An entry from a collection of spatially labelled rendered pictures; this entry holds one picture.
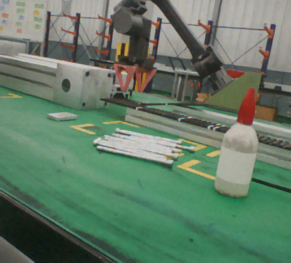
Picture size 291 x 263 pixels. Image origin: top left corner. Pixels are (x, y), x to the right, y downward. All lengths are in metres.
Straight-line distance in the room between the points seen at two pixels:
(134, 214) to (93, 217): 0.04
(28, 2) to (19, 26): 0.50
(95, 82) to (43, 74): 0.14
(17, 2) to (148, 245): 6.69
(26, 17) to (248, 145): 6.46
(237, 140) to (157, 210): 0.11
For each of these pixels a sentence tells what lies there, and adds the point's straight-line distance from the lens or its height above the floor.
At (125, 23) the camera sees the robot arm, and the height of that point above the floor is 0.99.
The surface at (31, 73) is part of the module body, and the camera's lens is 0.85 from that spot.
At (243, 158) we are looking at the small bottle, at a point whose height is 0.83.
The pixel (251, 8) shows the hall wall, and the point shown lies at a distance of 8.87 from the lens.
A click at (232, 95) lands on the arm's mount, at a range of 1.24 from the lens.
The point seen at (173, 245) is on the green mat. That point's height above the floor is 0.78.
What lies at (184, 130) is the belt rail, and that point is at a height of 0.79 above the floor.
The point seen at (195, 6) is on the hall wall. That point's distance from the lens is 9.47.
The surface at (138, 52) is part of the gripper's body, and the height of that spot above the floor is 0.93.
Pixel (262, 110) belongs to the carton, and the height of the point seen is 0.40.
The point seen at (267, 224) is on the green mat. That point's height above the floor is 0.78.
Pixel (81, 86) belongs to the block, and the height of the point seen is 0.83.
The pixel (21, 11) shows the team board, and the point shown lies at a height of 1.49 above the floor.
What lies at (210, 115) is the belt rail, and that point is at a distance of 0.77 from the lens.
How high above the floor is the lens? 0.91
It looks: 10 degrees down
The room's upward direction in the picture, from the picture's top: 9 degrees clockwise
